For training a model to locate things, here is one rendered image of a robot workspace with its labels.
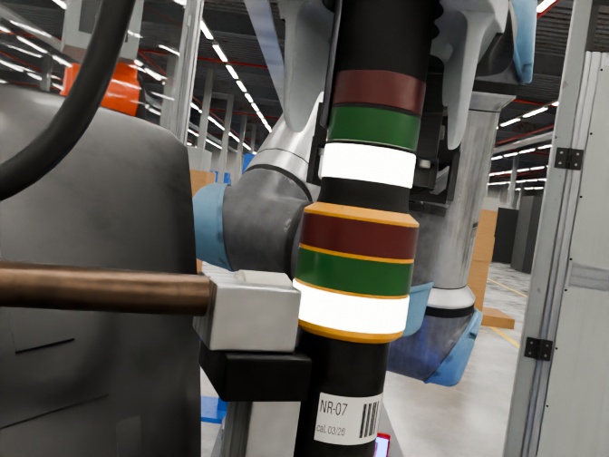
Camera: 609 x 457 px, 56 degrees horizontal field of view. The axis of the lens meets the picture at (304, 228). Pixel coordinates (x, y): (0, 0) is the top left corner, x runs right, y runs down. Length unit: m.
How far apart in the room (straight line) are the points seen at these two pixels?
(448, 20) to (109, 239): 0.17
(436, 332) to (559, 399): 1.36
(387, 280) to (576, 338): 1.90
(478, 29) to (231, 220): 0.32
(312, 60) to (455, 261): 0.57
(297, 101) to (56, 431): 0.15
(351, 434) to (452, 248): 0.58
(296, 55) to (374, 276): 0.09
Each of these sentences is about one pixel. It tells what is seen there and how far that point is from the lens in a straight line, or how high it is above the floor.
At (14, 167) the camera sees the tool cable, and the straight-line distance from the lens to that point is 0.19.
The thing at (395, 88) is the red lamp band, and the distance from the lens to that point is 0.20.
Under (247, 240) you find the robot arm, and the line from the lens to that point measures 0.48.
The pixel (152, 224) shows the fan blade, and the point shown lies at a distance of 0.29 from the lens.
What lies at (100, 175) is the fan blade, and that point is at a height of 1.41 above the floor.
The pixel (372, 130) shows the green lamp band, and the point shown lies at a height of 1.44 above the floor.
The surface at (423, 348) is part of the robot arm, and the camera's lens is 0.80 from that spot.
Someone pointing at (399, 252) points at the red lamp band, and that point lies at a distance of 0.20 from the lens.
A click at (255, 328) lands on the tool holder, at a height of 1.37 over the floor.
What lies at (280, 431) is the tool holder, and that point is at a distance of 0.21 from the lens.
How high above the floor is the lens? 1.41
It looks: 3 degrees down
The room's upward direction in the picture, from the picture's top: 8 degrees clockwise
